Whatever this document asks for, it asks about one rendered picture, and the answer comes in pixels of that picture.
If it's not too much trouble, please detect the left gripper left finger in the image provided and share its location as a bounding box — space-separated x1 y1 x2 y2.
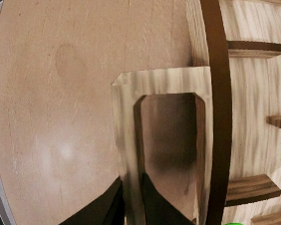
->
59 176 126 225

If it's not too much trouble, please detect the wooden maze board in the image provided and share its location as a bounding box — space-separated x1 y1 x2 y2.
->
112 0 281 225

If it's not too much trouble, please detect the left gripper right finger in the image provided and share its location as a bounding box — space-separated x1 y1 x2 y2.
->
142 172 195 225

